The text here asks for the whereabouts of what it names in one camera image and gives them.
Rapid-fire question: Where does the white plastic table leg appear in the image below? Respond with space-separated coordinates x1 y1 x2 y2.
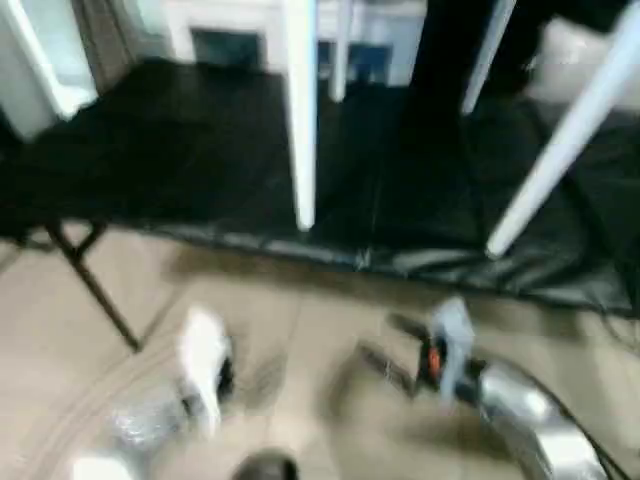
328 0 354 102
485 3 640 260
281 0 320 232
458 0 519 115

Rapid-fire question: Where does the dark robot foot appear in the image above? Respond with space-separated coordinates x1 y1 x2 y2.
233 448 300 480

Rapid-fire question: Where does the black floor stand bar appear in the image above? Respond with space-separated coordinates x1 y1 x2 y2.
43 221 142 352

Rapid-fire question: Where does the black work mat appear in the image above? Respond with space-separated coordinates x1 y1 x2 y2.
0 55 640 315

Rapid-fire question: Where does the black cabinet with gold label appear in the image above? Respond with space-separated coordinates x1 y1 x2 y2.
407 0 551 121

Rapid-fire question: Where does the grey cushion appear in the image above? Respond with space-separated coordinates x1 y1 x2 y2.
524 18 640 112

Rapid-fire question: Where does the white sideboard cabinet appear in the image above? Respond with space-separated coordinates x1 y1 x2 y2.
167 0 429 87

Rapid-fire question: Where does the grey curtain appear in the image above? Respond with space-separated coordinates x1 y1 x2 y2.
73 0 134 97

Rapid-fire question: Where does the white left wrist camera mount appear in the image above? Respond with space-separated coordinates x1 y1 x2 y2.
176 305 235 442

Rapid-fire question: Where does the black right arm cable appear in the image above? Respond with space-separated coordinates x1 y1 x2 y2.
519 367 632 480

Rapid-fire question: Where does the white slanted post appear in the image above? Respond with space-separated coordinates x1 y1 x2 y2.
0 0 100 140

